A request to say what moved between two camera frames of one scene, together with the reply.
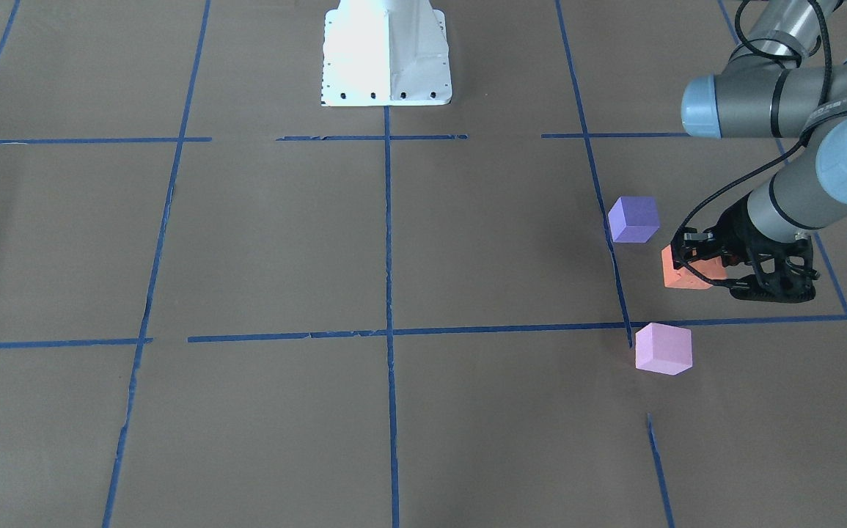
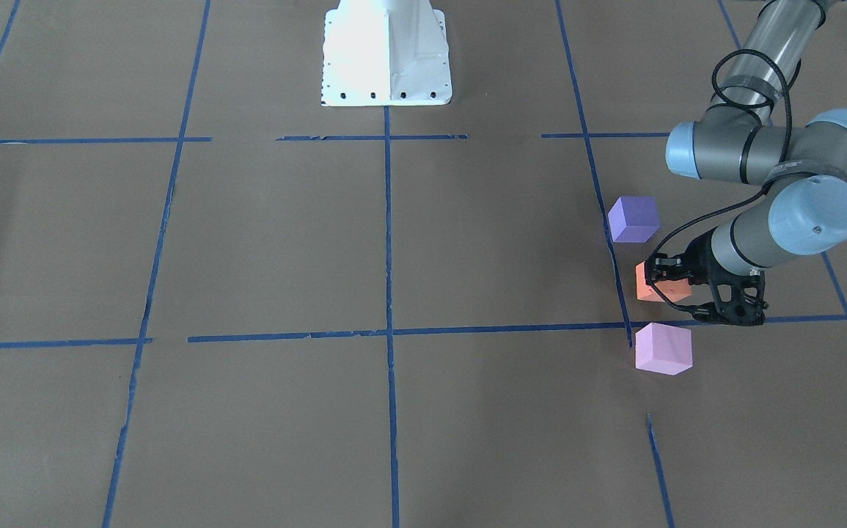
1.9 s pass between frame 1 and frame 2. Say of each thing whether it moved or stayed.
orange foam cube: moved
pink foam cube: stayed
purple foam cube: stayed
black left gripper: moved
